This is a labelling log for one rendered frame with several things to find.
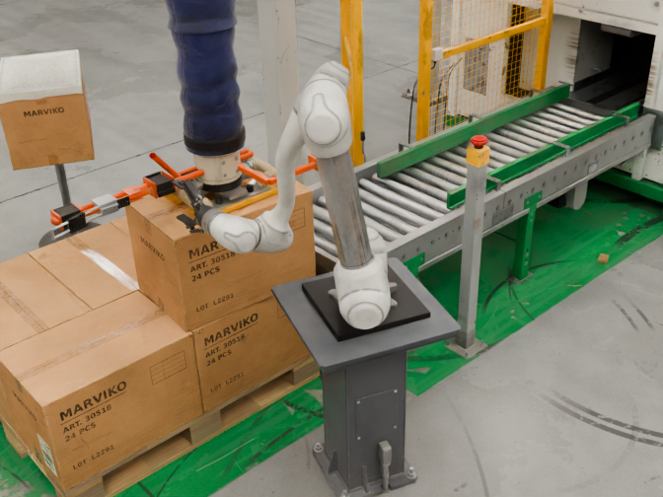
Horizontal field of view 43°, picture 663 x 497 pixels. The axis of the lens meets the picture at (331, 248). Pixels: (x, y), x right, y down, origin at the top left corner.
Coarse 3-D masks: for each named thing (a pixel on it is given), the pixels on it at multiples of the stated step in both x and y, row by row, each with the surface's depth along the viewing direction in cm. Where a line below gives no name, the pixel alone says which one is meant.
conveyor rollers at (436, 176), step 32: (512, 128) 470; (544, 128) 466; (576, 128) 470; (448, 160) 440; (512, 160) 432; (384, 192) 405; (416, 192) 403; (320, 224) 379; (384, 224) 385; (416, 224) 381
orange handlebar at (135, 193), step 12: (240, 156) 315; (252, 156) 318; (192, 168) 308; (240, 168) 307; (300, 168) 305; (312, 168) 308; (264, 180) 297; (276, 180) 299; (120, 192) 292; (132, 192) 290; (144, 192) 292; (84, 204) 285
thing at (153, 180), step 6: (156, 174) 301; (162, 174) 302; (168, 174) 299; (144, 180) 297; (150, 180) 295; (156, 180) 297; (162, 180) 297; (168, 180) 295; (150, 186) 295; (156, 186) 294; (162, 186) 294; (168, 186) 297; (174, 186) 298; (156, 192) 294; (162, 192) 295; (168, 192) 297; (156, 198) 295
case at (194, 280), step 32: (128, 224) 322; (160, 224) 300; (160, 256) 306; (192, 256) 298; (224, 256) 307; (256, 256) 317; (288, 256) 327; (160, 288) 318; (192, 288) 304; (224, 288) 313; (256, 288) 323; (192, 320) 310
